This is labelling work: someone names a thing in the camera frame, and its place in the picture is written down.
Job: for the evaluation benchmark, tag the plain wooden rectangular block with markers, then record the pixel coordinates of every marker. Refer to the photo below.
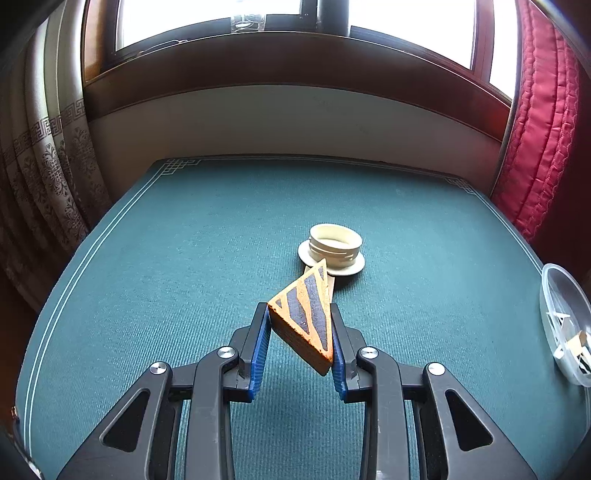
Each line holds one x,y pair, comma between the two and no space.
329,287

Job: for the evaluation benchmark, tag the glass item on windowsill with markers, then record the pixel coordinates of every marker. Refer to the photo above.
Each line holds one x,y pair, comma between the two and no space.
247,23

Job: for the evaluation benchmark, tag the dark wooden window frame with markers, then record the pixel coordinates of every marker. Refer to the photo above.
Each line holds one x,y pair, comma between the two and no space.
296,51

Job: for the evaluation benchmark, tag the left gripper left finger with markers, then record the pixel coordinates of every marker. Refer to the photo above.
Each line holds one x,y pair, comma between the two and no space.
251,343

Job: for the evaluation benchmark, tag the patterned beige curtain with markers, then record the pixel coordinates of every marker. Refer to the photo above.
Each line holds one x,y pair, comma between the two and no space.
52,190

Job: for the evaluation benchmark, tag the clear plastic bowl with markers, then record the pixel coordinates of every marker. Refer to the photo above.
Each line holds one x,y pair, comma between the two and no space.
565,310

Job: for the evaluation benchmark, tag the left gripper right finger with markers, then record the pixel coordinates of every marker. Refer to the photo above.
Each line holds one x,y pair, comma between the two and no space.
351,382

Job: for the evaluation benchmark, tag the white zebra-striped wedge block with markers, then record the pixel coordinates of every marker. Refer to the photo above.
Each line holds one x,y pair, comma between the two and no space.
577,346

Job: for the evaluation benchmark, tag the red quilted curtain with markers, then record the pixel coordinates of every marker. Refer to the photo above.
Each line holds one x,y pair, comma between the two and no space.
543,128

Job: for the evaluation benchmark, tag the large orange tiger-striped wedge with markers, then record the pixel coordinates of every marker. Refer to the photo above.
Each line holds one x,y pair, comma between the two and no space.
301,315

